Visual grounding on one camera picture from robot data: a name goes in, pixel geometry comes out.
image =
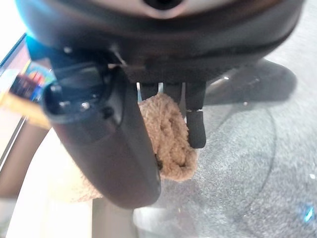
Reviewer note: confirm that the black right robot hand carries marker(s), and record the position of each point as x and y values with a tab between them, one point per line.
158	44

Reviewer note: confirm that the colourful printed box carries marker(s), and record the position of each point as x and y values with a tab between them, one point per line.
29	81

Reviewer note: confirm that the tan fluffy cloth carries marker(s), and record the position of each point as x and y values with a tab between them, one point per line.
171	138

